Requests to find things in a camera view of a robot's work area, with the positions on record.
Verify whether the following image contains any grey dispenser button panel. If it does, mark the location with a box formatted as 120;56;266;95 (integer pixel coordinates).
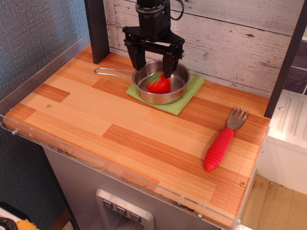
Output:
96;189;155;230

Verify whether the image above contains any dark woven basket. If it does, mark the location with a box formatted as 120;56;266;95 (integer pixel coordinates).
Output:
0;201;37;230

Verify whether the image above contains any dark vertical post right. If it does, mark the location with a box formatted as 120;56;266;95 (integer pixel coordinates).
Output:
264;0;307;118

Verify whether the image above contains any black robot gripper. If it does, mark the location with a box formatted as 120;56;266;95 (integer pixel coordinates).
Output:
122;11;185;79

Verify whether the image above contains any red toy strawberry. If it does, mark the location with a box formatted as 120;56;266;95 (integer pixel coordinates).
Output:
146;71;171;94

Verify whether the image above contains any dark vertical post left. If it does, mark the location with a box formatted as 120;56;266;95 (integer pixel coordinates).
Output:
84;0;110;64

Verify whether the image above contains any small steel saucepan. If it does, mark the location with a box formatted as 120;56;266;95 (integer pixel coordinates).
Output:
94;60;190;105

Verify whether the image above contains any dark vertical post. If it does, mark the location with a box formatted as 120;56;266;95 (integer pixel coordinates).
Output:
264;0;307;118
84;0;110;64

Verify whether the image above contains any white toy sink unit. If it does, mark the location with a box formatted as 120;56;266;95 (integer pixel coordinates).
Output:
256;90;307;194

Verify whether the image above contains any clear acrylic table guard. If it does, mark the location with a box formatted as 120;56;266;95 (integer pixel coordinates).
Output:
4;47;269;230

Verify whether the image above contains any silver toy fridge cabinet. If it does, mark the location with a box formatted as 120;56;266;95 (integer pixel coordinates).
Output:
42;146;228;230

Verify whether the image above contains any fork with red handle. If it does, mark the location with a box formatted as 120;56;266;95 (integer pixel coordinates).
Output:
204;107;249;171

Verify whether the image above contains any green cloth mat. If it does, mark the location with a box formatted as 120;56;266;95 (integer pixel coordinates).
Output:
126;76;205;115

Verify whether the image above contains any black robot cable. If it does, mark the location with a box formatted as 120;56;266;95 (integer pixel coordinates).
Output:
164;0;185;22

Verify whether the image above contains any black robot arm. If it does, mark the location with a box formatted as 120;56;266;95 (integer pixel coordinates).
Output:
122;0;185;78

